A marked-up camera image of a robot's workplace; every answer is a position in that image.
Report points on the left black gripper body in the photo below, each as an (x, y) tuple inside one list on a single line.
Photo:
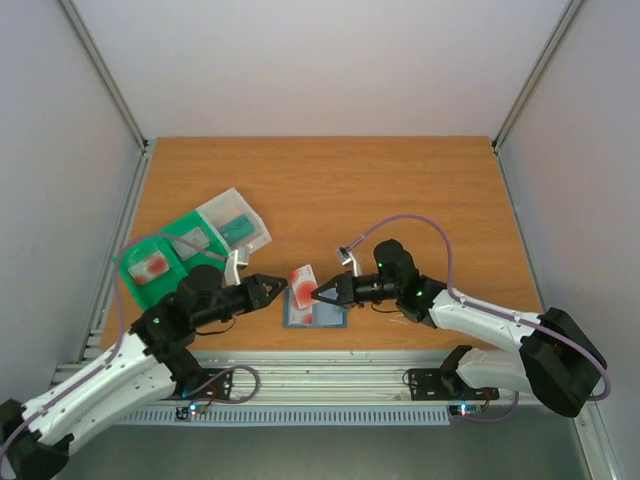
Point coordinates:
[(224, 311)]

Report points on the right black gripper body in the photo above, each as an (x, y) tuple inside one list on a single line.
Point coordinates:
[(345, 289)]

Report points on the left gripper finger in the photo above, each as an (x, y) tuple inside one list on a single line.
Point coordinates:
[(262, 295), (267, 283)]

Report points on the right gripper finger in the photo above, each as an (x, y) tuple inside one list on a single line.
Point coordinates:
[(338, 301), (341, 286)]

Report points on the teal card holder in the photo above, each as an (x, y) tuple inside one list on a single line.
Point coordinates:
[(325, 316)]

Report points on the red white card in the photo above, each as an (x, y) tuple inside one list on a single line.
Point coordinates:
[(303, 282), (299, 317), (148, 269)]

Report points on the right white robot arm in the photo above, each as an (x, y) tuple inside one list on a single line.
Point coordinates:
[(545, 355)]

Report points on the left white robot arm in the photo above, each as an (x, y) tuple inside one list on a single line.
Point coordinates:
[(149, 362)]

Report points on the teal card in bin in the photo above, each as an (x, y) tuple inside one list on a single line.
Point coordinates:
[(237, 229)]

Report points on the grey card in tray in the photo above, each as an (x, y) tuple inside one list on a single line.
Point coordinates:
[(196, 239)]

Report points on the red white card in tray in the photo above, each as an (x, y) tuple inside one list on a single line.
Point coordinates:
[(148, 269)]

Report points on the white translucent plastic bin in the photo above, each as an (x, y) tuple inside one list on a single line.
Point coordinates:
[(228, 205)]

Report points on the green plastic tray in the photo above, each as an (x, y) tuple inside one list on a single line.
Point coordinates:
[(151, 293)]

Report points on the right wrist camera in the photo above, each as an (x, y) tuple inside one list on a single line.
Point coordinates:
[(348, 259)]

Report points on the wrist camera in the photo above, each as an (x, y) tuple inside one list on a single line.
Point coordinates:
[(348, 259), (236, 261)]

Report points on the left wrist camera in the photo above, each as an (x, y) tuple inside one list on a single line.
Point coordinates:
[(236, 261)]

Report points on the aluminium front rail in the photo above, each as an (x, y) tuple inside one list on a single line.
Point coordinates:
[(328, 377)]

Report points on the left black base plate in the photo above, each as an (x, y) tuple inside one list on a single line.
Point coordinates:
[(215, 384)]

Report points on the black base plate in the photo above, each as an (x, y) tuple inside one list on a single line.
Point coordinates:
[(215, 384), (430, 384)]

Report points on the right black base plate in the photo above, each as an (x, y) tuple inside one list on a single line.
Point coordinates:
[(430, 384)]

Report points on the grey slotted cable duct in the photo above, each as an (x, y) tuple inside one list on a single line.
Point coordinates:
[(290, 416)]

